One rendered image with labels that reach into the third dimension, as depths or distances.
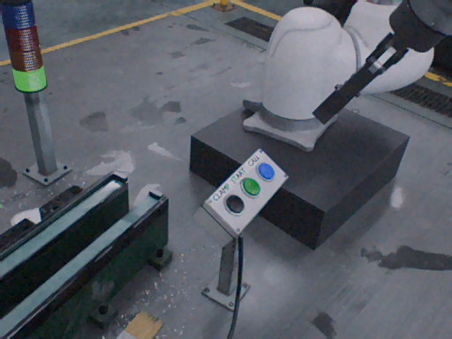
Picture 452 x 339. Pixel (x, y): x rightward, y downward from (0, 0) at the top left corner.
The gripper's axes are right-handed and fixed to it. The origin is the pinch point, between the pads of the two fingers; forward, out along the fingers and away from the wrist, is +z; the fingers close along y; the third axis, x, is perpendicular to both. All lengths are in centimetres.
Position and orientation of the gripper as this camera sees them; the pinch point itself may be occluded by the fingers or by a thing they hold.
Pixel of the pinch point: (332, 105)
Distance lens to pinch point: 84.6
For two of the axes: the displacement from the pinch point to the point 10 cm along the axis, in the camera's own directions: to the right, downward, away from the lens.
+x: 7.1, 7.1, -0.3
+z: -4.8, 5.1, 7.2
